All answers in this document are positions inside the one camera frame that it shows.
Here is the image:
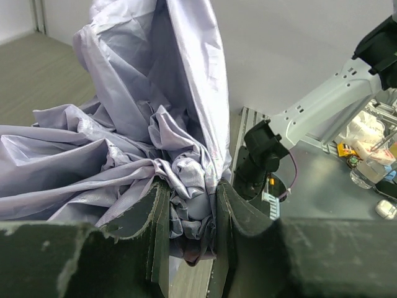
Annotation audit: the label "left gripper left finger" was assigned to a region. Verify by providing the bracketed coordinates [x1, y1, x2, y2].
[1, 179, 170, 297]

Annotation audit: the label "lavender folding umbrella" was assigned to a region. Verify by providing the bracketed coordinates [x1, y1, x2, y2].
[1, 1, 231, 266]

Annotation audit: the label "orange white items outside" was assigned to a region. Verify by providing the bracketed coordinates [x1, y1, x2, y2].
[334, 111, 396, 189]

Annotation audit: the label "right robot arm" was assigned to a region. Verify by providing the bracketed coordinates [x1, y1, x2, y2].
[233, 14, 396, 201]

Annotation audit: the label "aluminium rail frame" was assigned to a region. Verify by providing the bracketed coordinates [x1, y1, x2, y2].
[230, 107, 339, 180]

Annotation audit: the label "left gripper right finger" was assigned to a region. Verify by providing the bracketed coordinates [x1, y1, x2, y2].
[210, 180, 396, 297]

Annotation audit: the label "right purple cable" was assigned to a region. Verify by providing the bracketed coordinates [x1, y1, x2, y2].
[279, 148, 300, 201]

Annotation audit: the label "white slotted cable duct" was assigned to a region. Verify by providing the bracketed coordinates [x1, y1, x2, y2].
[261, 192, 280, 220]

